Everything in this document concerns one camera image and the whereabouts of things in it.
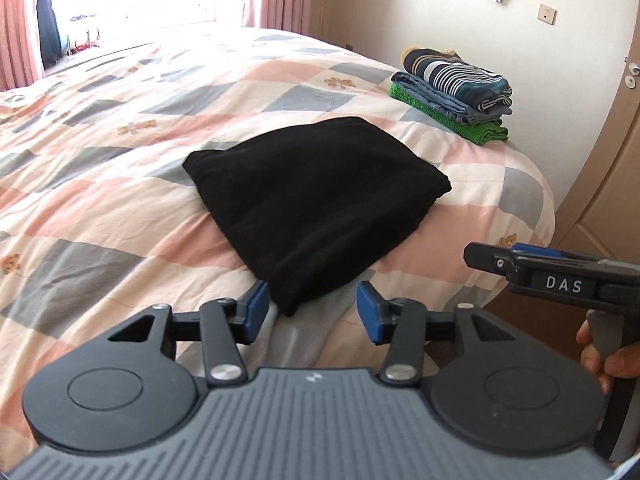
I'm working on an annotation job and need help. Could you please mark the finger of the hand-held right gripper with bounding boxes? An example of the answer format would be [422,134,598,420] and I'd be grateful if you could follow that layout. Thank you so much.
[510,242,608,264]
[463,241,524,277]

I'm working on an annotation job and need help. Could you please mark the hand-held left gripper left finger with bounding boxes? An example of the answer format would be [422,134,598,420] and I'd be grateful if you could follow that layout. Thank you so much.
[102,280,269,389]

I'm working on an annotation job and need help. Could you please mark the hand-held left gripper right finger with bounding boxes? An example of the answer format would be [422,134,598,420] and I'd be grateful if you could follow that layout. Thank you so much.
[356,281,521,387]

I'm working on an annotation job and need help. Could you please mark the black pants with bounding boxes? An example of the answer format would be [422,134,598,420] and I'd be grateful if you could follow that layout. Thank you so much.
[182,116,452,318]

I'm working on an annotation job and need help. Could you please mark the person's right hand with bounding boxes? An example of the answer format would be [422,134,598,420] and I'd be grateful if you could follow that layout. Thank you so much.
[576,319,640,395]

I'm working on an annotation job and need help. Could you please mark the wooden door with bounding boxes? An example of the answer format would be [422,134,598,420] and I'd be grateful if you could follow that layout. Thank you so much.
[554,30,640,311]

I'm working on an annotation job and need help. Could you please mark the folded green garment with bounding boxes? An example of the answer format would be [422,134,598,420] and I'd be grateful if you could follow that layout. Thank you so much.
[389,84,510,147]

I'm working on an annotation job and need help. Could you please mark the folded blue grey garment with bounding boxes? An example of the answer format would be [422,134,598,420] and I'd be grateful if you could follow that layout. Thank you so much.
[390,71,514,127]

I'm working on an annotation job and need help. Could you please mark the folded striped shirt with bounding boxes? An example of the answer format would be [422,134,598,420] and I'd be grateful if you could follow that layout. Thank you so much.
[401,47,514,113]

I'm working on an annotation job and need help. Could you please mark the pink grey checkered quilt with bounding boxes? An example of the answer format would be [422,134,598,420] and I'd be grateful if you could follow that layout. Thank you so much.
[0,27,557,411]

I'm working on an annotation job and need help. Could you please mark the dark blue hanging garment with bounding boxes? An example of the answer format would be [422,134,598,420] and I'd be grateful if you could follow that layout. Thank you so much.
[36,0,63,67]

